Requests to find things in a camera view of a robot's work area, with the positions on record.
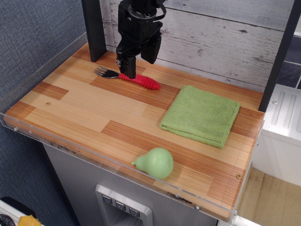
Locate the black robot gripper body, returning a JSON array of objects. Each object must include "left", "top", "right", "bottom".
[{"left": 116, "top": 2, "right": 163, "bottom": 57}]

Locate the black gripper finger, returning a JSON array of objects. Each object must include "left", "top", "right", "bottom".
[
  {"left": 141, "top": 35, "right": 161, "bottom": 64},
  {"left": 117, "top": 56, "right": 136, "bottom": 79}
]

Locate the red handled metal fork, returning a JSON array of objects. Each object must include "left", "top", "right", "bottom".
[{"left": 94, "top": 65, "right": 161, "bottom": 90}]

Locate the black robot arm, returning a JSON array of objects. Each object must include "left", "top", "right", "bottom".
[{"left": 116, "top": 0, "right": 166, "bottom": 79}]

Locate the green folded towel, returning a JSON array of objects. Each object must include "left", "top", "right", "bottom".
[{"left": 160, "top": 85, "right": 240, "bottom": 148}]

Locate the green toy pear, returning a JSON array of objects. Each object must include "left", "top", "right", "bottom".
[{"left": 132, "top": 147, "right": 174, "bottom": 179}]

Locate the clear acrylic table guard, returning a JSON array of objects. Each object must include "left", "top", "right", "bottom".
[{"left": 4, "top": 35, "right": 264, "bottom": 221}]

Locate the grey metal cabinet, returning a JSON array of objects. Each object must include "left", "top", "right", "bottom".
[{"left": 44, "top": 145, "right": 218, "bottom": 226}]

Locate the silver dispenser button panel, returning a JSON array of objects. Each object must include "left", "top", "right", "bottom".
[{"left": 95, "top": 184, "right": 153, "bottom": 226}]

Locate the white ribbed appliance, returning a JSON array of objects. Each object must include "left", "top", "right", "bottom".
[{"left": 251, "top": 84, "right": 301, "bottom": 186}]

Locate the yellow black object corner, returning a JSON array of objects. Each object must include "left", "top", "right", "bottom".
[{"left": 0, "top": 197, "right": 43, "bottom": 226}]

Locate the dark right support post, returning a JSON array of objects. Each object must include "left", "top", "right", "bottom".
[{"left": 258, "top": 0, "right": 301, "bottom": 112}]

